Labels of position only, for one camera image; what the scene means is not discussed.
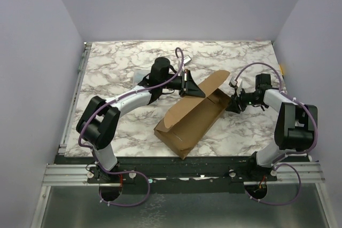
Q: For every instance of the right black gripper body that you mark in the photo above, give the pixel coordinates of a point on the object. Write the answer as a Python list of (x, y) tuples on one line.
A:
[(239, 100)]

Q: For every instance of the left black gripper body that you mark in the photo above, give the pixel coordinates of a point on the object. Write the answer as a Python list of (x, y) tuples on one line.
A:
[(178, 83)]

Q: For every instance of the brown cardboard box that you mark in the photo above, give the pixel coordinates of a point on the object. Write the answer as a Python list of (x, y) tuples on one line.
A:
[(185, 123)]

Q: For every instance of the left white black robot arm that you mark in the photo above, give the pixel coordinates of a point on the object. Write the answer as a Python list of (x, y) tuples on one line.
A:
[(98, 123)]

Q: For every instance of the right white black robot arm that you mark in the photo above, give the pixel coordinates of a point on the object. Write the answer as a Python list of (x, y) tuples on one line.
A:
[(296, 126)]

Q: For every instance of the clear plastic screw organizer box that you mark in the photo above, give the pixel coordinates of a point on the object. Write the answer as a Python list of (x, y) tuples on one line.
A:
[(138, 75)]

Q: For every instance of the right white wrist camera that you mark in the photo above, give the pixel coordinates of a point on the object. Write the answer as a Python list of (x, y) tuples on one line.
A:
[(236, 84)]

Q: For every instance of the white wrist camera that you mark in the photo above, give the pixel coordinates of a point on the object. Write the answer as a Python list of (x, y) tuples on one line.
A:
[(236, 84), (183, 62)]

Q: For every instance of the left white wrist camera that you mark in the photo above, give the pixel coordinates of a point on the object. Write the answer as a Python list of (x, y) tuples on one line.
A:
[(183, 62)]

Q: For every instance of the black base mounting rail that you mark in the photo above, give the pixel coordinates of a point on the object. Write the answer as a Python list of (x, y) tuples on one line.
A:
[(171, 175)]

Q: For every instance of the aluminium extrusion frame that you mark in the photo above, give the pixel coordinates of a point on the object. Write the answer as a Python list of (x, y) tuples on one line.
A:
[(46, 189)]

